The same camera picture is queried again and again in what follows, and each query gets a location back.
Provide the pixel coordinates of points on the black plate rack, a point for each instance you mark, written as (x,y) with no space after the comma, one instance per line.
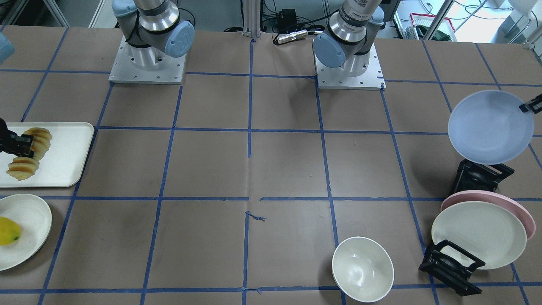
(443,259)

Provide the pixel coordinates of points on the silver cylindrical connector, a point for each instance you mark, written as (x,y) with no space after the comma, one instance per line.
(283,38)

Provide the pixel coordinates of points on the white rectangular tray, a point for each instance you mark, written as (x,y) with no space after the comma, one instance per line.
(62,165)

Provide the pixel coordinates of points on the white ceramic bowl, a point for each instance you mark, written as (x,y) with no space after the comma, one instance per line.
(362,269)

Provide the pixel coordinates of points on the black power adapter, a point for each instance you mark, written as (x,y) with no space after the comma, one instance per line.
(286,18)

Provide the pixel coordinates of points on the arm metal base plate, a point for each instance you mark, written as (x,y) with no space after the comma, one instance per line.
(146,66)
(358,72)

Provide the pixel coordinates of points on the pink plate in rack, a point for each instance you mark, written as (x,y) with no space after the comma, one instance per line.
(497,199)

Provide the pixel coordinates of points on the cream plate in rack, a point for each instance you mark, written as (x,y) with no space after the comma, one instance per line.
(489,232)

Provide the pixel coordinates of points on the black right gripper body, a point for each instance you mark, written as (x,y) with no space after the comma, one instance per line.
(12,143)

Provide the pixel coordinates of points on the cream plate under lemon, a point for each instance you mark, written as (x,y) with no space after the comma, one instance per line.
(35,220)

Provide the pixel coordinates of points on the aluminium frame post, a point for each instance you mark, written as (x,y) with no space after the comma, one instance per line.
(251,15)

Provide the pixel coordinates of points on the light blue plate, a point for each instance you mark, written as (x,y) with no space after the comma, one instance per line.
(488,127)

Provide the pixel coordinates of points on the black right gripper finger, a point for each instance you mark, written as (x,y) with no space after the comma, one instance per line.
(24,144)

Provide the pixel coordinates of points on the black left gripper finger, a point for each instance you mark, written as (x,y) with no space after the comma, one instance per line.
(534,105)

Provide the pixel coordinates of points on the striped toy bread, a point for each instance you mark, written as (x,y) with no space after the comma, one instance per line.
(23,168)

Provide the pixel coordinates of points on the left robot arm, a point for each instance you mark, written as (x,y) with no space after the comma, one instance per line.
(344,54)

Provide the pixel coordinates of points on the yellow lemon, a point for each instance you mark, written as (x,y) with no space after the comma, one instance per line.
(10,231)

